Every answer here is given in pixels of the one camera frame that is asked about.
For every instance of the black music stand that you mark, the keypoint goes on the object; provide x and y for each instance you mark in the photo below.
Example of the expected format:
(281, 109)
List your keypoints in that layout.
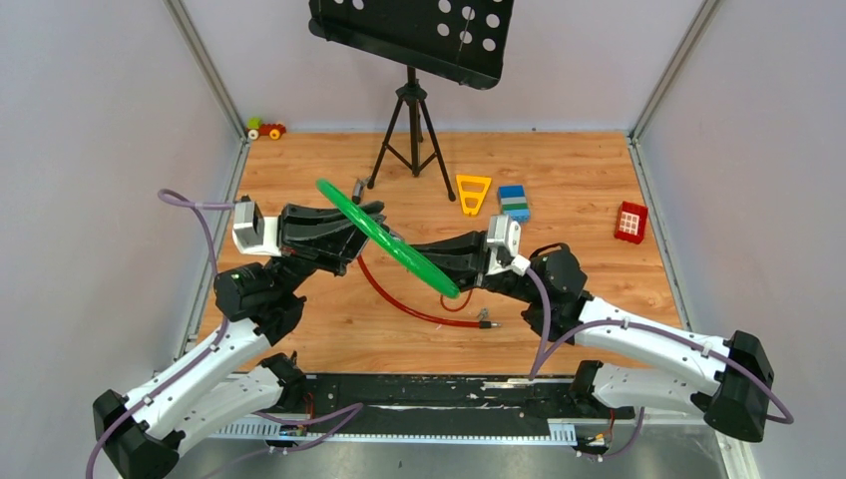
(460, 41)

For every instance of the red window block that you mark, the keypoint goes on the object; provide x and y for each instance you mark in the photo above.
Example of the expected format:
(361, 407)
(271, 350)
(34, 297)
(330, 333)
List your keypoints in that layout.
(631, 222)

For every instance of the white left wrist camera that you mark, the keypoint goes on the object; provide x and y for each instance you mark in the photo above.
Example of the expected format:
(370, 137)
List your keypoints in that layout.
(252, 232)

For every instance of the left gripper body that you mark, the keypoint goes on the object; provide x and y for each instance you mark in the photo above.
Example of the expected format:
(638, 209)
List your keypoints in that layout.
(332, 269)

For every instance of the red padlock with thin cable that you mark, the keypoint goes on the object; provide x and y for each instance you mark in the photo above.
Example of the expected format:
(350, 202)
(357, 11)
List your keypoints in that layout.
(455, 304)

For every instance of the thick red cable lock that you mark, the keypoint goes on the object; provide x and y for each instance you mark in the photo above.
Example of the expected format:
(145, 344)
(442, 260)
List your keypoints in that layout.
(356, 196)

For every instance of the green cable lock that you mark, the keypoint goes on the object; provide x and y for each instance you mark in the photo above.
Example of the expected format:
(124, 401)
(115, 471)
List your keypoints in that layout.
(413, 260)

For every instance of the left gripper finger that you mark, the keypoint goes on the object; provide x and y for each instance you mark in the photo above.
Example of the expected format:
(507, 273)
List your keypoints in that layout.
(342, 248)
(300, 223)

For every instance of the blue green stacked blocks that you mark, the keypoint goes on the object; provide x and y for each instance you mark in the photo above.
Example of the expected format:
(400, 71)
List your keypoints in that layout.
(514, 203)

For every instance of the yellow triangular plastic piece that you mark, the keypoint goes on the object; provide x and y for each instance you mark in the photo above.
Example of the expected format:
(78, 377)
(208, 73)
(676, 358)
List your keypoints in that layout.
(472, 192)

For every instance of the toy car red green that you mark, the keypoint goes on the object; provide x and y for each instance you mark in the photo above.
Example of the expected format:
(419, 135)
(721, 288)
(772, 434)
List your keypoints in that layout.
(256, 128)

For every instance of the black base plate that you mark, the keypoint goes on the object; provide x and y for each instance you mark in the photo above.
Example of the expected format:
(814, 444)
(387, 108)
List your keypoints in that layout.
(446, 405)

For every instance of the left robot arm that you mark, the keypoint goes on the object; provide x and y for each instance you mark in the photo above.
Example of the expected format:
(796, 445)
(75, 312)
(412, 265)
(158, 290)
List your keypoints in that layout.
(233, 372)

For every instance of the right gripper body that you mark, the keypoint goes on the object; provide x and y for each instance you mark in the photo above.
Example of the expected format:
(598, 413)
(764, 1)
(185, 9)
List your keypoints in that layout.
(483, 276)

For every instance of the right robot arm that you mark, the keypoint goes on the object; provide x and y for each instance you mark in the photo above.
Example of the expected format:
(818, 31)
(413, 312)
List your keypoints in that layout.
(726, 382)

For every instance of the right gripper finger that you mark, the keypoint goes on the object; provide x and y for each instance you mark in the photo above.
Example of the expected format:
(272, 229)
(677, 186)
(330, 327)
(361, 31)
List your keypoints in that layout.
(458, 275)
(465, 247)

